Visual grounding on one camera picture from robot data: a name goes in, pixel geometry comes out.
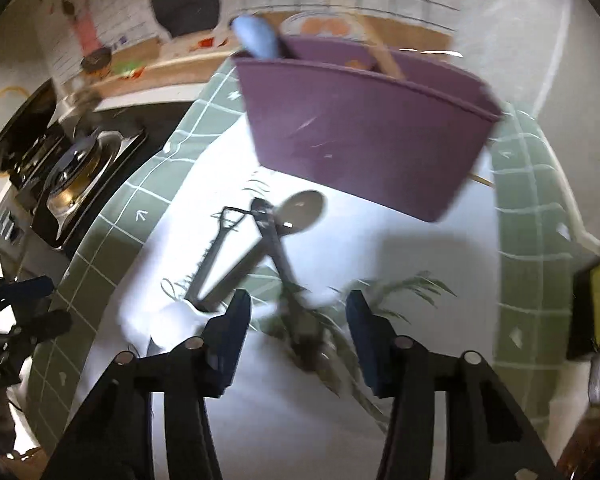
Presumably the black wok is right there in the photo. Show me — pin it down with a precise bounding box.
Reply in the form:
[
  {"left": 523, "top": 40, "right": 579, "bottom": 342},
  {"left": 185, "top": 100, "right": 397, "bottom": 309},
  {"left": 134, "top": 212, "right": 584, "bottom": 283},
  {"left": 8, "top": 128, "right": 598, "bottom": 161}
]
[{"left": 0, "top": 80, "right": 61, "bottom": 171}]

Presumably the black gas stove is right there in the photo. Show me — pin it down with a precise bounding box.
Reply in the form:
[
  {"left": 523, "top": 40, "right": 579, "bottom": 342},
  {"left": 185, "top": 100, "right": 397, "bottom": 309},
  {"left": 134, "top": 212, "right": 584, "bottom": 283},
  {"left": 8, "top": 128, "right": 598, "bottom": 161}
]
[{"left": 0, "top": 105, "right": 148, "bottom": 263}]

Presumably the yellow gas hose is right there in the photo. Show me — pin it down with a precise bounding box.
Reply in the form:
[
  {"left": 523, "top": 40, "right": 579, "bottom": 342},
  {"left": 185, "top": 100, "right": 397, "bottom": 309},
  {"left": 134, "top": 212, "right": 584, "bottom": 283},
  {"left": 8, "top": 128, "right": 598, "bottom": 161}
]
[{"left": 0, "top": 87, "right": 26, "bottom": 121}]

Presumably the round metal spoon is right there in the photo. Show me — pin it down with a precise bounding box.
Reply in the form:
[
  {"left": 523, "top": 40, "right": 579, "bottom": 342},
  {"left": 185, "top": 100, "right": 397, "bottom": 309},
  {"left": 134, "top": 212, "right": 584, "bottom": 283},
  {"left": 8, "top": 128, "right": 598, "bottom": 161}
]
[{"left": 200, "top": 190, "right": 326, "bottom": 311}]

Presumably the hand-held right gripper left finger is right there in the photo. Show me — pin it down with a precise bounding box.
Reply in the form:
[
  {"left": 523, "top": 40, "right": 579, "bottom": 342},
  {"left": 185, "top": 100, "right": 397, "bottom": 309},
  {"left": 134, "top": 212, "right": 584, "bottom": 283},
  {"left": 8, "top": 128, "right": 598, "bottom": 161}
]
[{"left": 40, "top": 289, "right": 253, "bottom": 480}]

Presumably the white spoon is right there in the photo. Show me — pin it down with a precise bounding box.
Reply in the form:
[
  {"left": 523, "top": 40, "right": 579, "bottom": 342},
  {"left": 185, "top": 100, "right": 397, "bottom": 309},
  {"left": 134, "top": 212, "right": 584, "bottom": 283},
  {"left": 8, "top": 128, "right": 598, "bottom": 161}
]
[{"left": 147, "top": 297, "right": 206, "bottom": 356}]

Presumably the round stove burner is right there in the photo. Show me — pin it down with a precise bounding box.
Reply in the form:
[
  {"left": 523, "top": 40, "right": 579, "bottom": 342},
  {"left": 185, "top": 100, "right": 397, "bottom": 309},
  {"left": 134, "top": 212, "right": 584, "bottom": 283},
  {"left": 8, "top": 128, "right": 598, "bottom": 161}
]
[{"left": 45, "top": 137, "right": 111, "bottom": 216}]

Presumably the green and white tablecloth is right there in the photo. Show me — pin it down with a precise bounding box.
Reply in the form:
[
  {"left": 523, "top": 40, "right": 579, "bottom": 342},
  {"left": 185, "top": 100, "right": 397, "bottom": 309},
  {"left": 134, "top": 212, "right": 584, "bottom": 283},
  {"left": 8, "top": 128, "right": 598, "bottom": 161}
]
[{"left": 27, "top": 67, "right": 600, "bottom": 480}]

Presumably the blue spoon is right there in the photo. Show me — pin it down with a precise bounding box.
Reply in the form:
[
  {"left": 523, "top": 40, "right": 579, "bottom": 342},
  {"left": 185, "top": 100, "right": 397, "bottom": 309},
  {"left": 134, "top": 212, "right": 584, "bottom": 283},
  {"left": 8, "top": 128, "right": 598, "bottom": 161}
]
[{"left": 230, "top": 14, "right": 283, "bottom": 60}]

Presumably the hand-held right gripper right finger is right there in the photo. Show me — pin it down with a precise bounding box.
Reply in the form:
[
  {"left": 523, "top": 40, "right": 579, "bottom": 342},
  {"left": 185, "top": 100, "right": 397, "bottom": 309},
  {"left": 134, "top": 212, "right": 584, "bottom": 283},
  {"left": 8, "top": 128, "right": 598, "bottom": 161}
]
[{"left": 345, "top": 290, "right": 566, "bottom": 480}]

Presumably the cartoon wall poster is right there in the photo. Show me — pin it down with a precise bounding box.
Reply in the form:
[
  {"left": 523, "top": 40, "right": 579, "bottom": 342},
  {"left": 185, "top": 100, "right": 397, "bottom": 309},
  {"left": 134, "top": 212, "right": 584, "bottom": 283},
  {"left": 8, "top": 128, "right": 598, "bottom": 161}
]
[{"left": 30, "top": 0, "right": 466, "bottom": 111}]

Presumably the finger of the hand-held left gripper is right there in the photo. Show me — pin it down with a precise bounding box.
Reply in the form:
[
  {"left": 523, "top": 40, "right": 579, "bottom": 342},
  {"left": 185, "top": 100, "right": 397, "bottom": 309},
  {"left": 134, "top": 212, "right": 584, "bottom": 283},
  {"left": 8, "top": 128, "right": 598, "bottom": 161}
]
[
  {"left": 0, "top": 275, "right": 56, "bottom": 318},
  {"left": 7, "top": 309, "right": 73, "bottom": 348}
]

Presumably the purple utensil holder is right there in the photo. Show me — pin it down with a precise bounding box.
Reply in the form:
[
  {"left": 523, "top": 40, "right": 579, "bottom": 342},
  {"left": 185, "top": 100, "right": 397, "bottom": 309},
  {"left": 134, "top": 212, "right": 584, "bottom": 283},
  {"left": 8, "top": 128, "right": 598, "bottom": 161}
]
[{"left": 230, "top": 35, "right": 503, "bottom": 223}]

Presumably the long dark metal spoon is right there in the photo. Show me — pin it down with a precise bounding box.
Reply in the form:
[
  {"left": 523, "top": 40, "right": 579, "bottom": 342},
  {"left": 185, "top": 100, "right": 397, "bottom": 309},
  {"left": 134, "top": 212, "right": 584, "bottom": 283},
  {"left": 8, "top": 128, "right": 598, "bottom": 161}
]
[{"left": 250, "top": 197, "right": 336, "bottom": 373}]

